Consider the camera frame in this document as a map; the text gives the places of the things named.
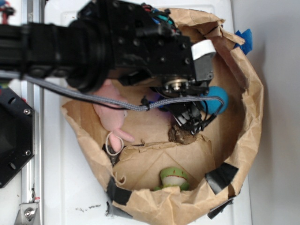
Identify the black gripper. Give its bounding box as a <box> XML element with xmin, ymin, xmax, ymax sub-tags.
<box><xmin>112</xmin><ymin>14</ymin><xmax>215</xmax><ymax>134</ymax></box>

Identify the blue foam ball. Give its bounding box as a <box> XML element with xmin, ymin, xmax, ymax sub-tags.
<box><xmin>200</xmin><ymin>86</ymin><xmax>230</xmax><ymax>115</ymax></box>

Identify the pink plush bunny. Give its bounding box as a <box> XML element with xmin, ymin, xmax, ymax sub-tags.
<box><xmin>93</xmin><ymin>79</ymin><xmax>135</xmax><ymax>154</ymax></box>

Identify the green plush frog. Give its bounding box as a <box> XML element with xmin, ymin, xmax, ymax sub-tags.
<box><xmin>153</xmin><ymin>167</ymin><xmax>189</xmax><ymax>191</ymax></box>

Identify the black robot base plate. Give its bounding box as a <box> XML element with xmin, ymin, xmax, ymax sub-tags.
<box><xmin>0</xmin><ymin>88</ymin><xmax>32</xmax><ymax>188</ymax></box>

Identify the grey braided cable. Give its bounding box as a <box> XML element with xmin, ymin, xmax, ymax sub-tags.
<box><xmin>0</xmin><ymin>71</ymin><xmax>225</xmax><ymax>112</ymax></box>

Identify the brown paper bag enclosure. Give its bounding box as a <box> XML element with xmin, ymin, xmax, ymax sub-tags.
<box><xmin>62</xmin><ymin>8</ymin><xmax>263</xmax><ymax>225</ymax></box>

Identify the metal corner bracket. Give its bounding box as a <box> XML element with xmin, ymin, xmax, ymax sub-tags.
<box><xmin>14</xmin><ymin>202</ymin><xmax>40</xmax><ymax>225</ymax></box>

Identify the aluminium frame rail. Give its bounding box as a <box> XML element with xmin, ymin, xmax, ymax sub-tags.
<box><xmin>20</xmin><ymin>0</ymin><xmax>45</xmax><ymax>225</ymax></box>

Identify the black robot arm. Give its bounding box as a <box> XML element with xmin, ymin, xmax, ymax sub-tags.
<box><xmin>0</xmin><ymin>0</ymin><xmax>220</xmax><ymax>134</ymax></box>

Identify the brown rock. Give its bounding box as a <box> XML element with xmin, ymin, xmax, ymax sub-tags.
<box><xmin>168</xmin><ymin>124</ymin><xmax>197</xmax><ymax>145</ymax></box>

